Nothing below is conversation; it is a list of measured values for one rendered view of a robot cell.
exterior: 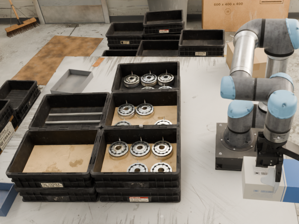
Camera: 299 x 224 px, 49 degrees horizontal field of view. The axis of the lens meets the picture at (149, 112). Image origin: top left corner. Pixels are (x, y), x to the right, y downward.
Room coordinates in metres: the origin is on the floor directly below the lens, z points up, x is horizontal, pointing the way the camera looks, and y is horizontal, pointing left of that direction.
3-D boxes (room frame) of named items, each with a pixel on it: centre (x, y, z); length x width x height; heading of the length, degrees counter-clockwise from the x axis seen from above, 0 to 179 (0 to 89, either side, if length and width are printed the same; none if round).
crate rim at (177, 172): (1.06, 0.08, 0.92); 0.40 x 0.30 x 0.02; 81
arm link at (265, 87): (0.79, -0.40, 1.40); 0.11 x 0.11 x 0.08; 69
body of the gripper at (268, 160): (0.69, -0.37, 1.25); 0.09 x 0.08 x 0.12; 76
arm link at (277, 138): (0.69, -0.38, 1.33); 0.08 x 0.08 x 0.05
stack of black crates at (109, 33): (3.22, 0.13, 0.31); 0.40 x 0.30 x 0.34; 76
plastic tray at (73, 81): (1.98, 0.52, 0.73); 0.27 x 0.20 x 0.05; 156
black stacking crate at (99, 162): (1.06, 0.08, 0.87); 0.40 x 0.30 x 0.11; 81
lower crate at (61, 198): (1.12, 0.48, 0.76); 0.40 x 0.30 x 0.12; 81
